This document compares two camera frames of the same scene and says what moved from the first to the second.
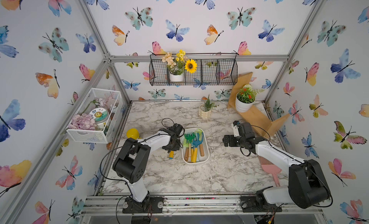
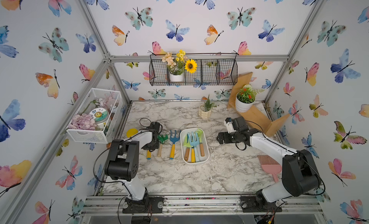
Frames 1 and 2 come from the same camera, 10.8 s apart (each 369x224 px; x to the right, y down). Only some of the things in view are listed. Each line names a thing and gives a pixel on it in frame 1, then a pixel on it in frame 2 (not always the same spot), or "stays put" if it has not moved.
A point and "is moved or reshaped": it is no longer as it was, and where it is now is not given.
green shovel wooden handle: [200, 131] stays put
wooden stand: [256, 118] stays put
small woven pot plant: [205, 108] stays put
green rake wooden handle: [190, 137] is moved or reshaped
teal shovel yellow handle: [195, 143] is moved or reshaped
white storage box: [202, 158] stays put
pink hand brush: [272, 168] stays put
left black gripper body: [176, 146] → [154, 145]
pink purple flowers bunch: [82, 121] stays put
